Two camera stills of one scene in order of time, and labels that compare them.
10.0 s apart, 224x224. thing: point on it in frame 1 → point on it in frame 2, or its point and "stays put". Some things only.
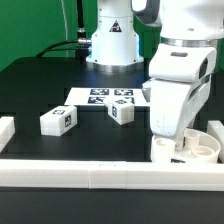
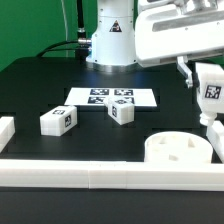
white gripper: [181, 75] → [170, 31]
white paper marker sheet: [97, 96] stays put
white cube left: [58, 121] stays put
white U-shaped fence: [110, 174] stays put
